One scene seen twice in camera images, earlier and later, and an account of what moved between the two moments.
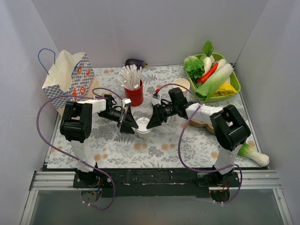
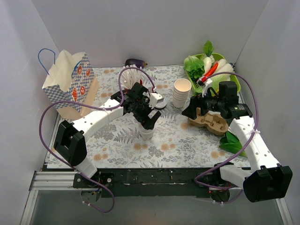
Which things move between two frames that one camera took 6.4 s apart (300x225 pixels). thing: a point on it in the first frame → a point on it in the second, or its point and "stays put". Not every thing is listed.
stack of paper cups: [183, 82] stays put
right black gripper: [158, 114] → [195, 106]
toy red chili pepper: [202, 79] stays put
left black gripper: [121, 120] → [145, 116]
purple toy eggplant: [138, 63] stays put
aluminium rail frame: [248, 179] stays put
